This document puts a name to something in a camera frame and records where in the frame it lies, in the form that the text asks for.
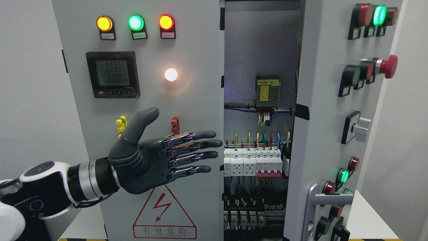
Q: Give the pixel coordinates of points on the dark grey robot left hand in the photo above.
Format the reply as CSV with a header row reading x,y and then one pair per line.
x,y
141,166

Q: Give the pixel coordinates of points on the grey cabinet door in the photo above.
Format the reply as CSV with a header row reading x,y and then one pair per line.
x,y
196,96
338,41

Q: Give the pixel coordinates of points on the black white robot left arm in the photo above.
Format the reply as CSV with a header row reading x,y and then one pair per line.
x,y
49,190

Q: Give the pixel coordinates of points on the red electric warning sticker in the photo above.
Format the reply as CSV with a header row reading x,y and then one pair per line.
x,y
163,217

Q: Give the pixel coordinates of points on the black digital power meter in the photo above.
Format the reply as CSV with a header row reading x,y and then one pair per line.
x,y
113,74

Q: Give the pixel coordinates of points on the white glowing indicator lamp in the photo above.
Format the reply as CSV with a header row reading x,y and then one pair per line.
x,y
171,74

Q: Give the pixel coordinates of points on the row of small relays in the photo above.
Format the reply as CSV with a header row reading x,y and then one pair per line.
x,y
243,220

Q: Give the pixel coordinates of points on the green indicator lamp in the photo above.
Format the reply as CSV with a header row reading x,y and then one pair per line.
x,y
137,27

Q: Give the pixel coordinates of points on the yellow indicator lamp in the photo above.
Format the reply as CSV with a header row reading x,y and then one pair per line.
x,y
106,28

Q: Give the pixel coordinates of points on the red indicator lamp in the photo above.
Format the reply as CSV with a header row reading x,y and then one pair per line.
x,y
167,27

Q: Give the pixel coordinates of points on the metal mesh power supply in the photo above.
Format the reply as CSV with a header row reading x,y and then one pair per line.
x,y
267,91

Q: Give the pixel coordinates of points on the red emergency stop button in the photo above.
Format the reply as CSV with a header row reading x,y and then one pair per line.
x,y
386,66

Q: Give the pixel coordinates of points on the yellow terminal post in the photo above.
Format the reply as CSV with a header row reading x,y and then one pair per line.
x,y
121,123

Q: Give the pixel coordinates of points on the red terminal post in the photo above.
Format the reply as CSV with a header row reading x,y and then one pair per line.
x,y
175,129

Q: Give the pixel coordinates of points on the white din rail sockets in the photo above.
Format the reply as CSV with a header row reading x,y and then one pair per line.
x,y
239,162

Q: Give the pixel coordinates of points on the red handled circuit breaker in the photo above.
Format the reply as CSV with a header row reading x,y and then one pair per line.
x,y
268,163

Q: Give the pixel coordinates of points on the silver door handle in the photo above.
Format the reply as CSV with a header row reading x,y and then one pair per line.
x,y
313,200

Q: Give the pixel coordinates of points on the white selector switch right door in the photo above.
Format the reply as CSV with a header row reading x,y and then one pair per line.
x,y
356,127

